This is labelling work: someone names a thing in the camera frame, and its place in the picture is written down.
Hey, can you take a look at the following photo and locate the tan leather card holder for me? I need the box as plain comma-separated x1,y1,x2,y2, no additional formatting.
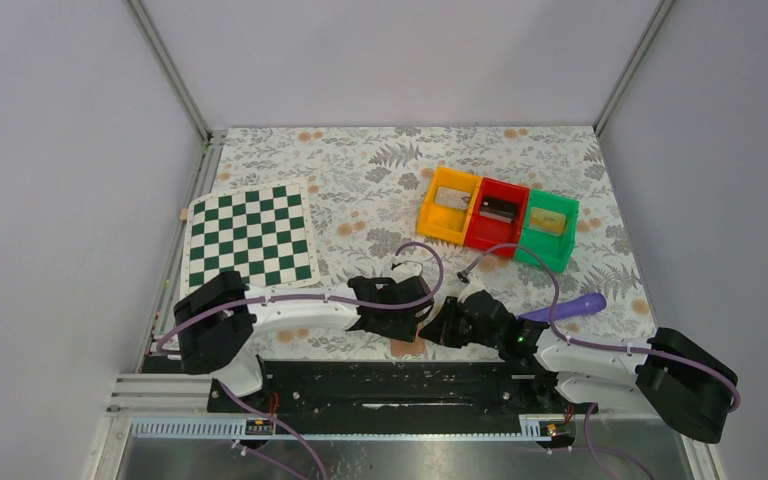
390,337,426,357

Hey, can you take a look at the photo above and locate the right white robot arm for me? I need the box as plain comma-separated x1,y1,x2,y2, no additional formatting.
419,290,738,444

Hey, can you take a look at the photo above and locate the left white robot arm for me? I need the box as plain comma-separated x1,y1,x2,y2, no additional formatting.
157,263,434,397

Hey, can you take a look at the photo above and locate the black card in red bin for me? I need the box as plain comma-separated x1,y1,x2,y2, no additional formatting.
479,196,519,223

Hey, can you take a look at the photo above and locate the gold card in green bin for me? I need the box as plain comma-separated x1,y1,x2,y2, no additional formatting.
528,207,567,237

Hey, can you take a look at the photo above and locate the red plastic bin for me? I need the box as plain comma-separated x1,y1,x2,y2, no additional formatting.
464,177,530,251

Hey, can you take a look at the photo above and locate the purple marker pen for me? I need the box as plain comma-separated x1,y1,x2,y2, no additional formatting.
517,292,607,323

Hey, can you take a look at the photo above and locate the green plastic bin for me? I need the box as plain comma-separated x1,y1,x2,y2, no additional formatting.
519,190,579,273

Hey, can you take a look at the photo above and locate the yellow plastic bin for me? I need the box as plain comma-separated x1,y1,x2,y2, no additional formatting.
416,166,482,245

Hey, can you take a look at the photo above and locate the green white chessboard mat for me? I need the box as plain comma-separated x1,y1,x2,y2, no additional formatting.
179,178,320,298

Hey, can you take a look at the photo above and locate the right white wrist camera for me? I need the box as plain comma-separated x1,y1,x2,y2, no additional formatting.
458,278,486,303

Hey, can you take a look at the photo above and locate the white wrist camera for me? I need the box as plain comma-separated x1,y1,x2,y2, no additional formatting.
390,261,423,277
458,278,486,303

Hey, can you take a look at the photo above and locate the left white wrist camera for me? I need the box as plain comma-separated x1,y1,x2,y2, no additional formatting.
390,261,423,277

